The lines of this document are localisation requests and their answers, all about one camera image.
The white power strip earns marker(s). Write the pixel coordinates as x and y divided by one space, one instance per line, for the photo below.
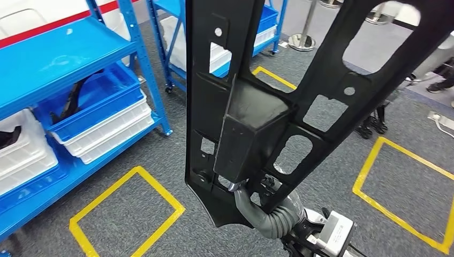
441 120

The chrome stanchion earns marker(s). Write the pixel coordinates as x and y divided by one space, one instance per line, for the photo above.
301 42
377 17

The person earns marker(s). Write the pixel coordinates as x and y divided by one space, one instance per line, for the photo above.
432 64

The black wheeled base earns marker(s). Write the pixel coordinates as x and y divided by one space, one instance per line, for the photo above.
372 124

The black part in bin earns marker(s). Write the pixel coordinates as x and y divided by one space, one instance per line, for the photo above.
72 99

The red barrier belt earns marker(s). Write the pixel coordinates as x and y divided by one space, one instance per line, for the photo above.
53 25

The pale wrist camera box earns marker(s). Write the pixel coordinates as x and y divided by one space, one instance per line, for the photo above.
337 234

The flat blue plastic tray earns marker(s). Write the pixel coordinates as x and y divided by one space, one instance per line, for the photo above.
35 188

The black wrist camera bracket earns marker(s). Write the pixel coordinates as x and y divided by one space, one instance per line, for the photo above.
298 244

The black plastic plate part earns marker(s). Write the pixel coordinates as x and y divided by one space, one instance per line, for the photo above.
248 142

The blue plastic bin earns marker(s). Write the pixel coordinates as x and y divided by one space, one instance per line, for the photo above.
267 19
106 113

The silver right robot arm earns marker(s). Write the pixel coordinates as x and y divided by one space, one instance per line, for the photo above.
280 227

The black part in crate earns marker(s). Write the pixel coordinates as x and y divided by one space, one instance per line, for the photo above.
9 138

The white plastic tray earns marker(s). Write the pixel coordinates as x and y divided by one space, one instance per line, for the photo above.
124 149
264 37
106 136

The yellow floor tape square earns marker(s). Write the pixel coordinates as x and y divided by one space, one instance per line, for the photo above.
369 163
273 77

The blue steel shelf rack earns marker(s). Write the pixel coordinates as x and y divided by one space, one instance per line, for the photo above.
53 60
161 53

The white plastic crate stack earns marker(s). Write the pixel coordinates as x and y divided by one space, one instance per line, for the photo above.
177 39

